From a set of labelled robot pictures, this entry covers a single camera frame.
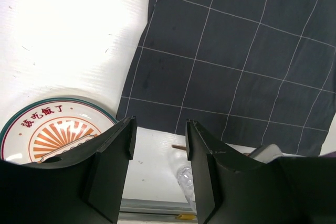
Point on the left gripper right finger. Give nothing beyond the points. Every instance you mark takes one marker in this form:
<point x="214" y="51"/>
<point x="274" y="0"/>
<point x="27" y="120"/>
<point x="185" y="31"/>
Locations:
<point x="231" y="187"/>

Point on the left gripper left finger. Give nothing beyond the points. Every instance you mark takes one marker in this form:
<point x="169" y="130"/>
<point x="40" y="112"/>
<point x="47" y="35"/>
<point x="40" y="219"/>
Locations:
<point x="82" y="185"/>

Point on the dark grey checked cloth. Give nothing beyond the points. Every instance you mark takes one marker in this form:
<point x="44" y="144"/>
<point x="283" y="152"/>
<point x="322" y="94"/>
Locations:
<point x="252" y="72"/>

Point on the clear drinking glass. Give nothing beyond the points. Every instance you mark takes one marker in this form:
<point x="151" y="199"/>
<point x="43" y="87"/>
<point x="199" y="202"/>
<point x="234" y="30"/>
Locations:
<point x="182" y="170"/>

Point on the copper fork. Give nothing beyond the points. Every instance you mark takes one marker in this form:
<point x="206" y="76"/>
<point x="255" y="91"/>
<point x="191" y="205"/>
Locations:
<point x="179" y="147"/>

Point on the orange sunburst plate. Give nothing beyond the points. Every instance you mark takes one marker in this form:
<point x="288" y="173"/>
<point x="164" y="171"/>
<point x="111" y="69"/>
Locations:
<point x="50" y="127"/>

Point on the front aluminium rail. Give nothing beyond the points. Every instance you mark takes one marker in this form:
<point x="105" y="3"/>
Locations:
<point x="155" y="207"/>

